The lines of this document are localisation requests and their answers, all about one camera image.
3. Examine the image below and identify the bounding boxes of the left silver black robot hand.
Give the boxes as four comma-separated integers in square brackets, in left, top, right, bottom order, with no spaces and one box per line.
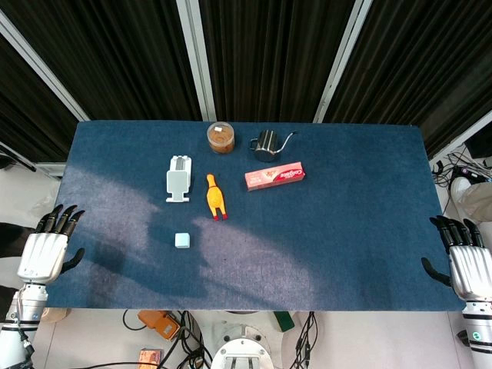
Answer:
[16,204,86,285]

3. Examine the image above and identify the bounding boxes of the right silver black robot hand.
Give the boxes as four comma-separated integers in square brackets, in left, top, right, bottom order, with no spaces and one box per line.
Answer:
[421,215,492,303]

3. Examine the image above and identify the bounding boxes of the round wooden disc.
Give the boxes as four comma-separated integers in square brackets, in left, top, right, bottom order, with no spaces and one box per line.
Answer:
[41,307,70,323]

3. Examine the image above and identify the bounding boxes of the beige paper bag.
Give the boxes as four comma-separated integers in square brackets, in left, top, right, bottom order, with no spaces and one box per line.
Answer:
[450,175,492,224]

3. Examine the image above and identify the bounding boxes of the black monitor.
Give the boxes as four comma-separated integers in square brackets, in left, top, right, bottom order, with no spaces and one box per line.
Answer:
[463,130,492,159]

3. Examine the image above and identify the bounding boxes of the small brown cardboard box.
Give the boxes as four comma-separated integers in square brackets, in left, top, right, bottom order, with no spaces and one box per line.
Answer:
[138,347,164,365]

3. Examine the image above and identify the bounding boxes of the yellow rubber chicken toy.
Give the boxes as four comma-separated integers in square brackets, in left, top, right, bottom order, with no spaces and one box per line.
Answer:
[205,174,229,221]

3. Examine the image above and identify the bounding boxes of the green white object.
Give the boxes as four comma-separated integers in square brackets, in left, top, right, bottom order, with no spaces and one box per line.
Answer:
[272,311,295,334]

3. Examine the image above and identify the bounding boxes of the blue felt table cloth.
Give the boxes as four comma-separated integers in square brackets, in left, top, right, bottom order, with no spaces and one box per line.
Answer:
[43,120,467,311]

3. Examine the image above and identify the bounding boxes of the red Colgate toothpaste box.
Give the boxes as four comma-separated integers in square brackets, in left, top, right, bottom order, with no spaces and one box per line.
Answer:
[244,161,308,192]

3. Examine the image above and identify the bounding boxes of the clear round jar brown contents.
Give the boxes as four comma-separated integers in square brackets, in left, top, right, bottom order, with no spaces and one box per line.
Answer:
[206,121,237,155]

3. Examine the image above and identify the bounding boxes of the white robot torso base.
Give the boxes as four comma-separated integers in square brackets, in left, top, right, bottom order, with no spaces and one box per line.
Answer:
[210,309,274,369]

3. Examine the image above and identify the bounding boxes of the steel gooseneck pour-over kettle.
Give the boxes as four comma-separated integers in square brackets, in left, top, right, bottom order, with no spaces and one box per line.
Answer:
[248,129,299,163]

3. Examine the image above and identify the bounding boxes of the black curtain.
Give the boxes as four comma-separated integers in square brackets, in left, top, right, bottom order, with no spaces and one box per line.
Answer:
[0,0,492,162]

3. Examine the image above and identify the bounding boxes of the tangled black floor cables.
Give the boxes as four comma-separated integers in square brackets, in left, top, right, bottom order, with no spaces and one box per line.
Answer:
[431,144,492,189]

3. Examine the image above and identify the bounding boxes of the black cable bundle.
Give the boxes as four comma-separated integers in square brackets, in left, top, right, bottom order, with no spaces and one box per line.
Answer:
[282,310,321,369]

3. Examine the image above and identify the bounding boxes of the white aluminium frame post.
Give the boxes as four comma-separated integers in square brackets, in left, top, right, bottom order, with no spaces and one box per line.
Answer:
[0,10,91,122]
[175,0,217,121]
[312,0,374,124]

